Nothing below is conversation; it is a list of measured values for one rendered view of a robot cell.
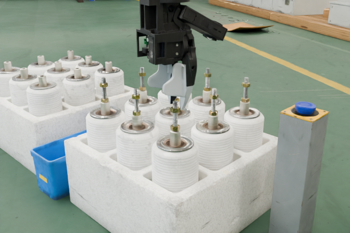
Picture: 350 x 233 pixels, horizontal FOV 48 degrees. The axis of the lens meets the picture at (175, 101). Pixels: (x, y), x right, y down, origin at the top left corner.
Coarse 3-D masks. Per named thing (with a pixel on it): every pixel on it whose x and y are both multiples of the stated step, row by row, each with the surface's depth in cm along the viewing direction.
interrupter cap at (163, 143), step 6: (162, 138) 81; (168, 138) 81; (186, 138) 81; (156, 144) 79; (162, 144) 78; (168, 144) 79; (186, 144) 78; (192, 144) 78; (168, 150) 76; (174, 150) 75; (180, 150) 76; (186, 150) 76
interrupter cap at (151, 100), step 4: (148, 96) 105; (128, 100) 102; (132, 100) 102; (148, 100) 103; (152, 100) 102; (156, 100) 102; (132, 104) 100; (140, 104) 100; (144, 104) 100; (148, 104) 99; (152, 104) 100
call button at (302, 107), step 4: (296, 104) 78; (300, 104) 78; (304, 104) 78; (308, 104) 78; (312, 104) 78; (296, 108) 77; (300, 108) 77; (304, 108) 76; (308, 108) 76; (312, 108) 76; (300, 112) 77; (304, 112) 77; (308, 112) 77; (312, 112) 77
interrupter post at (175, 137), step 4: (172, 132) 77; (176, 132) 77; (180, 132) 78; (172, 136) 77; (176, 136) 77; (180, 136) 78; (172, 140) 78; (176, 140) 78; (180, 140) 78; (172, 144) 78; (176, 144) 78; (180, 144) 79
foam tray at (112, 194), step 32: (96, 160) 88; (256, 160) 89; (96, 192) 91; (128, 192) 82; (160, 192) 75; (192, 192) 75; (224, 192) 82; (256, 192) 93; (128, 224) 85; (160, 224) 76; (192, 224) 77; (224, 224) 86
